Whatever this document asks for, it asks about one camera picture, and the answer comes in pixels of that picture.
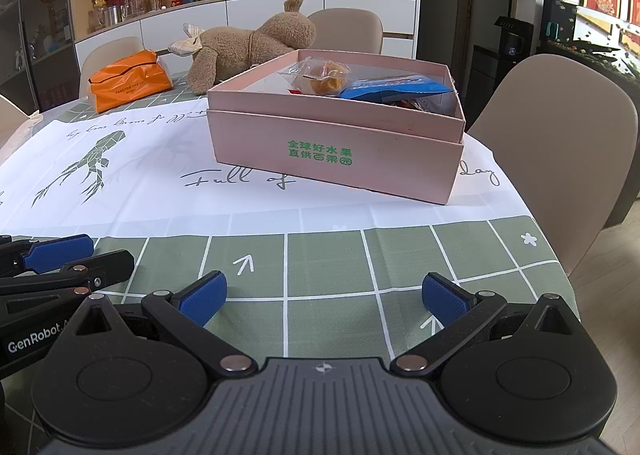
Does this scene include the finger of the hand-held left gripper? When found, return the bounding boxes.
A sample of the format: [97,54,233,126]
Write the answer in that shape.
[0,234,96,277]
[0,249,136,296]

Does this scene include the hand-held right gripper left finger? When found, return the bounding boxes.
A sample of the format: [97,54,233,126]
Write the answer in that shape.
[60,271,256,377]

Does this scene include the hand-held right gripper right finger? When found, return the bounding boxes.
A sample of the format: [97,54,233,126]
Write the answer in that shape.
[390,272,585,377]

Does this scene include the pink cardboard box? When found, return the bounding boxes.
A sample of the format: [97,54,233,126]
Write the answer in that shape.
[206,49,467,206]

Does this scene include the red snack packet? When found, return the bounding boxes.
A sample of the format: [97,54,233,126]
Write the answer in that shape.
[395,99,441,113]

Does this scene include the blue seaweed snack packet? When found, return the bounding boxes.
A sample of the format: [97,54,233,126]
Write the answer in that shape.
[339,75,455,103]

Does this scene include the white printed cloth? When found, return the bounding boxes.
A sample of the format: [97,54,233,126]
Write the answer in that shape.
[0,97,511,241]

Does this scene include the beige dining chair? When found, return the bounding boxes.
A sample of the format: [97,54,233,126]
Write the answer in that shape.
[0,95,26,146]
[465,54,640,281]
[79,36,146,98]
[306,8,385,56]

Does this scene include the orange plastic bag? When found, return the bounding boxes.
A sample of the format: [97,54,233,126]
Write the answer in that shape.
[87,49,173,114]

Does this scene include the glass display cabinet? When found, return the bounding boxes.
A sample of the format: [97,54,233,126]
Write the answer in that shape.
[0,0,76,106]

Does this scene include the clear wrapped round pastry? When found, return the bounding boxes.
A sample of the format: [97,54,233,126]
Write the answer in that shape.
[280,60,351,96]

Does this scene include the brown plush bear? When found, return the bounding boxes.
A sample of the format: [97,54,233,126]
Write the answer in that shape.
[168,0,318,96]

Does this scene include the black water dispenser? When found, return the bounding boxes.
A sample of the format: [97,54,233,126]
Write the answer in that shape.
[492,16,536,60]

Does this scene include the black fish tank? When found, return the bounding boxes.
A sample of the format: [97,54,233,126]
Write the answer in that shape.
[542,0,640,86]

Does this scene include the white wall cabinet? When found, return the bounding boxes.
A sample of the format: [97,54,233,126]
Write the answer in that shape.
[70,0,418,100]

